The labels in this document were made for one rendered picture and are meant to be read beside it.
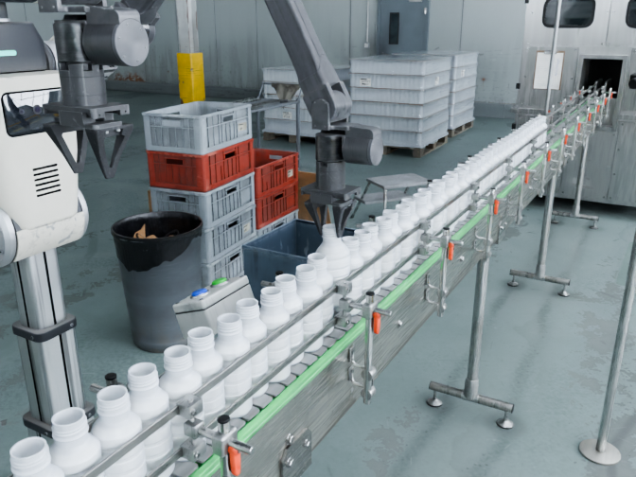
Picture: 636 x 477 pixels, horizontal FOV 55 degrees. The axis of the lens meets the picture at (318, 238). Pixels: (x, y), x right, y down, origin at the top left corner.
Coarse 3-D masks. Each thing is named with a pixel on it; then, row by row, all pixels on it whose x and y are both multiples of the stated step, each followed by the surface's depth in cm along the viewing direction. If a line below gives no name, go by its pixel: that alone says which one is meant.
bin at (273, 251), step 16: (288, 224) 209; (304, 224) 212; (256, 240) 194; (272, 240) 201; (288, 240) 211; (304, 240) 214; (320, 240) 210; (256, 256) 186; (272, 256) 184; (288, 256) 180; (304, 256) 216; (256, 272) 188; (272, 272) 185; (288, 272) 182; (256, 288) 190
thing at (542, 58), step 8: (536, 56) 523; (544, 56) 519; (560, 56) 513; (536, 64) 524; (544, 64) 521; (560, 64) 515; (536, 72) 526; (544, 72) 522; (560, 72) 516; (536, 80) 528; (544, 80) 524; (552, 80) 521; (560, 80) 518; (536, 88) 529; (544, 88) 526; (552, 88) 523
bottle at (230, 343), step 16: (224, 320) 96; (240, 320) 95; (224, 336) 93; (240, 336) 94; (224, 352) 93; (240, 352) 93; (224, 368) 94; (240, 368) 94; (224, 384) 95; (240, 384) 95; (240, 416) 97
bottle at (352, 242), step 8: (344, 240) 127; (352, 240) 130; (352, 248) 127; (352, 256) 127; (360, 256) 128; (352, 264) 126; (360, 264) 127; (352, 272) 127; (352, 280) 128; (360, 280) 129; (352, 288) 128; (360, 288) 129; (352, 296) 129; (352, 312) 130
